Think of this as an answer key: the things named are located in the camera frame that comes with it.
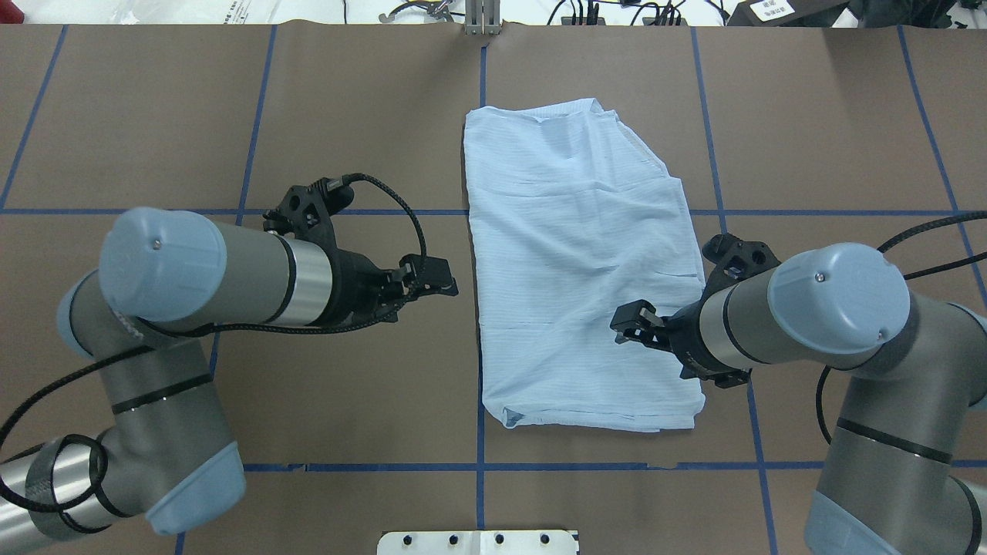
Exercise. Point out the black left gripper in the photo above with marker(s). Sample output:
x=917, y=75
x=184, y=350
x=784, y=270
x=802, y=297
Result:
x=356, y=283

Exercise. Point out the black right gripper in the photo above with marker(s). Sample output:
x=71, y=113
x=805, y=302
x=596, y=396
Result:
x=688, y=339

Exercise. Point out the light blue button-up shirt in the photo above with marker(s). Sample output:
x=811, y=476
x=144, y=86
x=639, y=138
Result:
x=571, y=216

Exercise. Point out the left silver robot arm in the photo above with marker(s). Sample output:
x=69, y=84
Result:
x=167, y=278

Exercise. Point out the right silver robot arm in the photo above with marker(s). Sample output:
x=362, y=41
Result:
x=916, y=364

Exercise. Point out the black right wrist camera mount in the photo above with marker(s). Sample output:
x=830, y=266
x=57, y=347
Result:
x=734, y=260

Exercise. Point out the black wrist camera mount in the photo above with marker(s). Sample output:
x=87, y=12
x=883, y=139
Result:
x=734, y=260
x=306, y=212

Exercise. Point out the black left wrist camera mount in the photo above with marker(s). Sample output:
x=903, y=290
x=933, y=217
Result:
x=306, y=212

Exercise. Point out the white camera mast base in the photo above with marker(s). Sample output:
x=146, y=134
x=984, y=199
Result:
x=480, y=542

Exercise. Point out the aluminium frame post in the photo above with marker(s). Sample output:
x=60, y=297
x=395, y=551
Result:
x=482, y=17

